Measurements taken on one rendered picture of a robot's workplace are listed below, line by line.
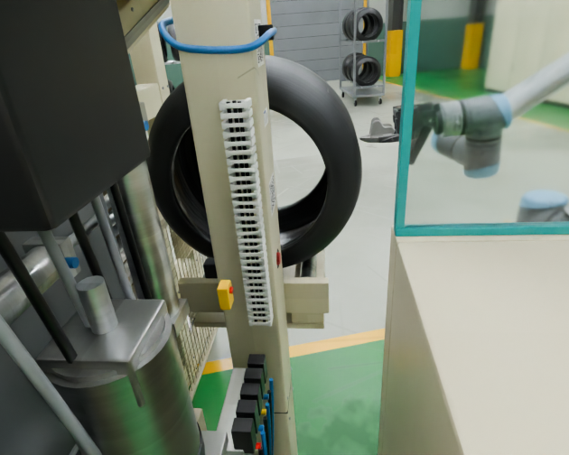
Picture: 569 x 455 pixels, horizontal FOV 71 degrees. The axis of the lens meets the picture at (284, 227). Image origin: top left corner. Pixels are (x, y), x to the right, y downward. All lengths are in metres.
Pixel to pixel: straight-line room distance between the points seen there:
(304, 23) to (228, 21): 11.49
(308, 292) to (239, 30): 0.63
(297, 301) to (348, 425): 0.95
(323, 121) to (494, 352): 0.68
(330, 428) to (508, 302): 1.50
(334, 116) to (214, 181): 0.35
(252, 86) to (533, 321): 0.54
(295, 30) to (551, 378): 11.91
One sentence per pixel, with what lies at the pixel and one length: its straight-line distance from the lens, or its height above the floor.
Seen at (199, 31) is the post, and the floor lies 1.54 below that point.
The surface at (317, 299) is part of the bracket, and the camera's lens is 1.05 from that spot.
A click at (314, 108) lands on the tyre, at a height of 1.36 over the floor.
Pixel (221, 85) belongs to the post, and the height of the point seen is 1.45.
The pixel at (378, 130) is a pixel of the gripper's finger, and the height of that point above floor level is 1.27.
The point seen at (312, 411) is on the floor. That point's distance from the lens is 1.95.
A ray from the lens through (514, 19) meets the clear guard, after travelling 0.53.
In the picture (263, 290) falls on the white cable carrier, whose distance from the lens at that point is 0.88.
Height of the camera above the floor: 1.54
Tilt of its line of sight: 27 degrees down
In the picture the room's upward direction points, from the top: 4 degrees counter-clockwise
